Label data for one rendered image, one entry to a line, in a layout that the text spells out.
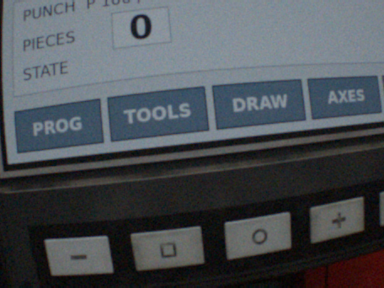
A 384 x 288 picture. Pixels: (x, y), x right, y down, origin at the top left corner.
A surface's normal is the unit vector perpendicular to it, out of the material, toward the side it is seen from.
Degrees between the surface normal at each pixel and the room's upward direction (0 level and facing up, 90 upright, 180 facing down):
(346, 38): 90
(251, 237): 90
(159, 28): 90
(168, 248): 90
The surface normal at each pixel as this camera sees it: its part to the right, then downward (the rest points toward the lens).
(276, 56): 0.25, 0.03
